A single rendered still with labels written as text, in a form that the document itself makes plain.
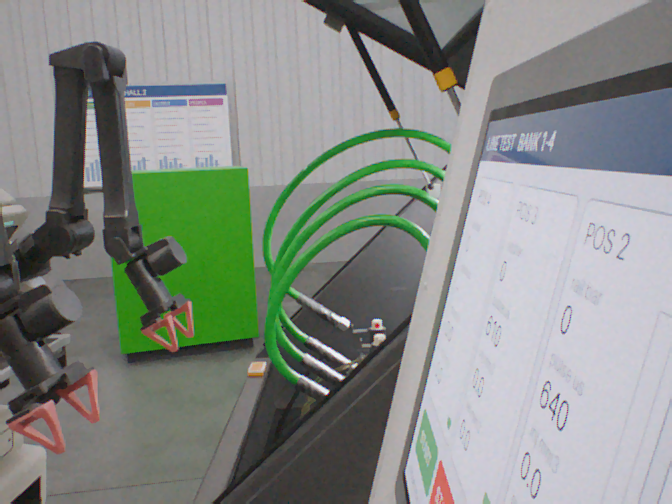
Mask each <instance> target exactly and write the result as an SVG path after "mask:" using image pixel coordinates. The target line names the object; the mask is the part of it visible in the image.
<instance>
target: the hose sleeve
mask: <svg viewBox="0 0 672 504"><path fill-rule="evenodd" d="M296 302H297V303H298V304H300V305H301V306H303V307H305V308H306V309H308V310H309V311H311V312H313V313H314V314H316V315H317V316H319V317H321V318H322V319H324V320H325V321H327V322H328V323H330V324H332V325H333V326H335V327H336V326H338V324H339V323H340V321H341V317H340V316H338V315H336V314H335V313H333V312H332V311H331V310H328V309H327V308H325V307H324V306H322V305H320V304H319V303H317V302H316V301H314V300H312V299H311V298H309V297H308V296H306V295H305V294H303V293H300V295H299V296H298V298H297V299H296Z"/></svg>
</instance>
